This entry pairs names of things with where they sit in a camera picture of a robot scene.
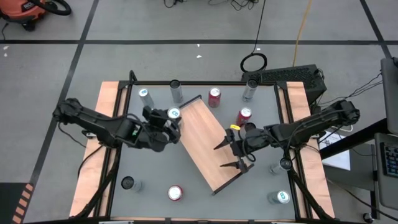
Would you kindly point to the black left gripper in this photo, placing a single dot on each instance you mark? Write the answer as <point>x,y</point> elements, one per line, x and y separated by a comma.
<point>157,141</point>

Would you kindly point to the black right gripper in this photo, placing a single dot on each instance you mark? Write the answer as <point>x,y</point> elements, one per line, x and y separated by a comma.
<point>253,140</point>

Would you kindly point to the blue silver Red Bull can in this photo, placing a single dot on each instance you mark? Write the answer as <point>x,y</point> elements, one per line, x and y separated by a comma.
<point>279,197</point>
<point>174,113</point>
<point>146,97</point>

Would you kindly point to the red soda can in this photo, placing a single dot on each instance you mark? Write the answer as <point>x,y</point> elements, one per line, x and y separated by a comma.
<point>244,115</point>
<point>175,193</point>
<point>214,96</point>

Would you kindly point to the silver blue Celsius can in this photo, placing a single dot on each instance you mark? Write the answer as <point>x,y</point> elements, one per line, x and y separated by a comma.
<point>250,90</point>
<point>281,165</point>
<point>132,183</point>

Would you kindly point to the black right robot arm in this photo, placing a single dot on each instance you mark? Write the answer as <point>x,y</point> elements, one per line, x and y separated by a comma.
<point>298,127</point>

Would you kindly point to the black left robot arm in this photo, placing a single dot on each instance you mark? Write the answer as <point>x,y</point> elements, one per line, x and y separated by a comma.
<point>93,121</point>

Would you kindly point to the wooden shelf with black legs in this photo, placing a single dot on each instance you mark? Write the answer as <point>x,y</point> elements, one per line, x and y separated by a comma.
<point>202,140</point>

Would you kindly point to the yellow tag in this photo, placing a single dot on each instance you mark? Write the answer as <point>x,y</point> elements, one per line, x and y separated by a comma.
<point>235,127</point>

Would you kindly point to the white Celsius Peach Vibe can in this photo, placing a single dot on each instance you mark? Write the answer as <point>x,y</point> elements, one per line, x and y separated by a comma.
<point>250,126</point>

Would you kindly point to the wooden table side panel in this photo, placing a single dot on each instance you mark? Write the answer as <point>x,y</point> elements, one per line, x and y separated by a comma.
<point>107,93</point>
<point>314,174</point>

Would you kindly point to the white paper sheet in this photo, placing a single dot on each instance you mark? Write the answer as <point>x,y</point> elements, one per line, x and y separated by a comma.
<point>339,158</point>

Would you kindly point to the black desk edge bar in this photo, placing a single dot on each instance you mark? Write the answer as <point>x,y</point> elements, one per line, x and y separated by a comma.
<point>354,138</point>

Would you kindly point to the black caster wheel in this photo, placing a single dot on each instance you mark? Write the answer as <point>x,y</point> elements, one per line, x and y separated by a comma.
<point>367,216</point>

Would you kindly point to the grey laptop with keyboard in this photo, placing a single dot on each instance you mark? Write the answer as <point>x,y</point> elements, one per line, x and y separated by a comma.
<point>385,193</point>

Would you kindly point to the grey monitor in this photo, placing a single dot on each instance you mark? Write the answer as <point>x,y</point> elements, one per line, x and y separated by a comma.
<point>391,93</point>

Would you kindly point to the black orange striped floor plate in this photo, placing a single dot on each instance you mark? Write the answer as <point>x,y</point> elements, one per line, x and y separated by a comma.
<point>15,202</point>

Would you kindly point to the orange shop vacuum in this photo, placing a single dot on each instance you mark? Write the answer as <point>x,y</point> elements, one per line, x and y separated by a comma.
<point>18,9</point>

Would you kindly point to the black metal rig frame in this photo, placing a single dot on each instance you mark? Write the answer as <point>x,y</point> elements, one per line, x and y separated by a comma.
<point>202,83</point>

